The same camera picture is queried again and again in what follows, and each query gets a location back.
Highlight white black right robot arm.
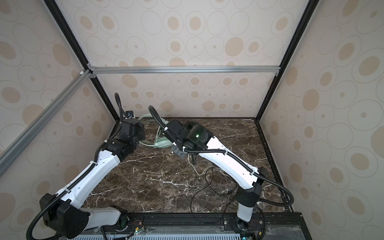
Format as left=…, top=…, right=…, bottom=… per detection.
left=149, top=106, right=295, bottom=224

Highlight silver aluminium back rail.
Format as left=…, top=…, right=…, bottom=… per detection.
left=91, top=66, right=280, bottom=74

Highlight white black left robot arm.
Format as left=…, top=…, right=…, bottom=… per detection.
left=26, top=93, right=145, bottom=240

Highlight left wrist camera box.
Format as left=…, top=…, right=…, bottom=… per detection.
left=124, top=111, right=135, bottom=119

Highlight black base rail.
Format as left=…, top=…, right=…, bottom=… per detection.
left=76, top=211, right=312, bottom=240

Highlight black vertical frame post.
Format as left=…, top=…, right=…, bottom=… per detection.
left=43, top=0, right=120, bottom=122
left=255, top=0, right=319, bottom=123

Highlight silver aluminium rail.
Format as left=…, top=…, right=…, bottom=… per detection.
left=91, top=66, right=280, bottom=74
left=1, top=70, right=91, bottom=175

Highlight black headphone cable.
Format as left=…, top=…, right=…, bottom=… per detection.
left=189, top=163, right=241, bottom=224

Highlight silver aluminium left rail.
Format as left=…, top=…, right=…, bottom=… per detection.
left=1, top=70, right=91, bottom=175

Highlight black vertical frame post right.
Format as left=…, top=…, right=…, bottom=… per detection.
left=255, top=0, right=319, bottom=123

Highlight black vertical frame post left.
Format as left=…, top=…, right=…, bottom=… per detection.
left=43, top=0, right=120, bottom=122

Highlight mint green headphones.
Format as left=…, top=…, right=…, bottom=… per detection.
left=138, top=114, right=173, bottom=149

